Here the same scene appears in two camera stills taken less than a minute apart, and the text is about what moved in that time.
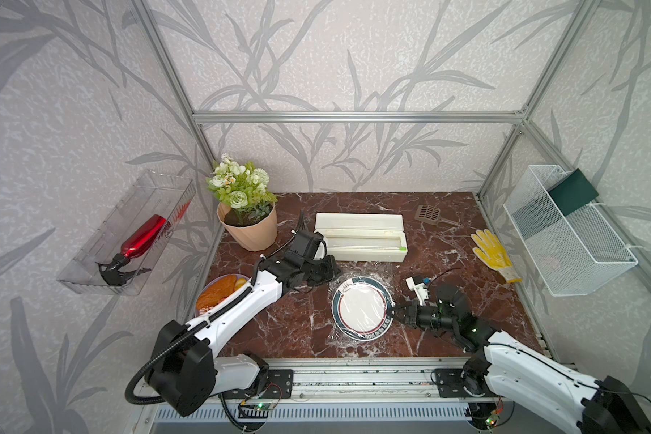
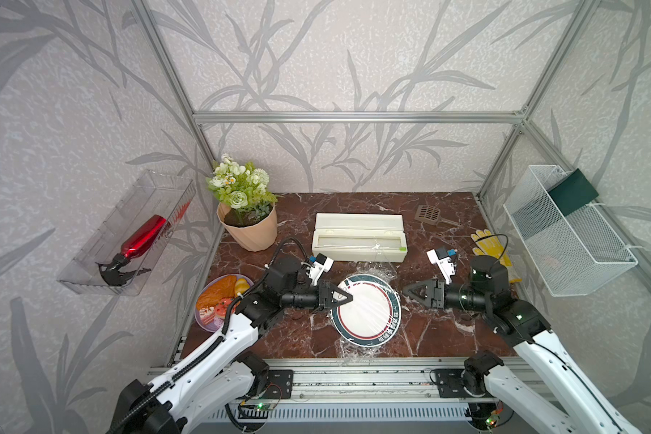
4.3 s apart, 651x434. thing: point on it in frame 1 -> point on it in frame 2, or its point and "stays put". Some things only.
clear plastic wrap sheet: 358,301 stays put
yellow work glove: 494,255 stays put
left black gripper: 331,271 -> 317,296
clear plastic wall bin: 120,256 stays put
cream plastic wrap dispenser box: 363,237 stays put
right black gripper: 410,315 -> 435,293
